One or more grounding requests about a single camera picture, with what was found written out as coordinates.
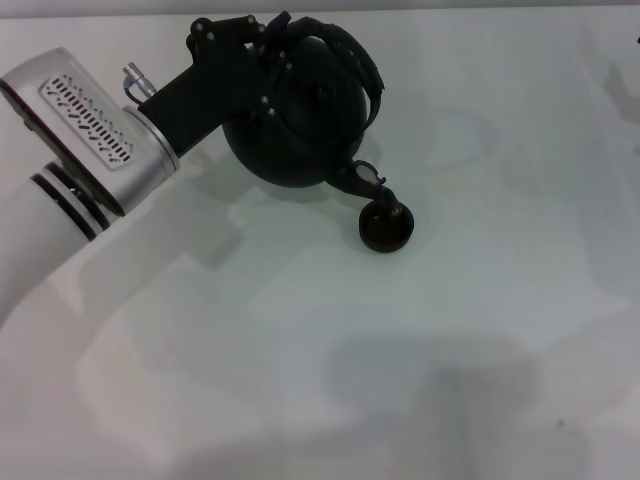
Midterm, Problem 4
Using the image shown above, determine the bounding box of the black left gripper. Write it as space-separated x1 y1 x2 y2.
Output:
137 11 297 157

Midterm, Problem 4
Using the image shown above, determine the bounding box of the black round teapot with handle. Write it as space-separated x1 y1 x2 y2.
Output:
222 15 402 214

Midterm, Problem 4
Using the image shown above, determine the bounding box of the small dark brown teacup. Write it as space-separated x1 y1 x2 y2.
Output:
358 198 416 255

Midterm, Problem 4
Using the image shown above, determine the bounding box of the silver cable connector on wrist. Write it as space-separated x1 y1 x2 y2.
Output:
121 61 147 107

